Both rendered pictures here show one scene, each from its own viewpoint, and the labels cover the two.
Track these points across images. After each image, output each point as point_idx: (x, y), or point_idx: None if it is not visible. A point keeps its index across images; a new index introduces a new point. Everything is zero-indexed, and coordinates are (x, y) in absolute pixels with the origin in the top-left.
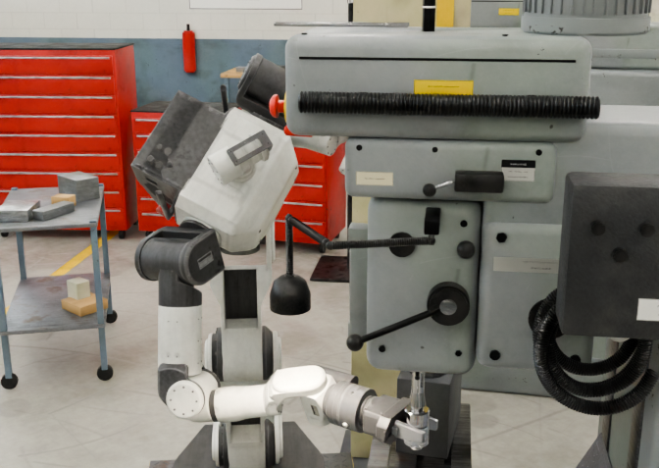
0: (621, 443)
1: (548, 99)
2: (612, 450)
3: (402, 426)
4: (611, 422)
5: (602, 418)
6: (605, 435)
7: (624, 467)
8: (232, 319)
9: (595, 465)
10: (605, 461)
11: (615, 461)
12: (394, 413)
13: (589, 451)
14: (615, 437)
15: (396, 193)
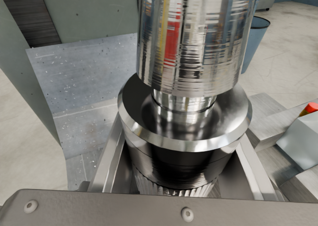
0: None
1: None
2: (75, 31)
3: (260, 162)
4: (49, 10)
5: (9, 38)
6: (46, 34)
7: (122, 9)
8: None
9: (68, 61)
10: (75, 46)
11: (92, 30)
12: (283, 219)
13: (39, 69)
14: (76, 11)
15: None
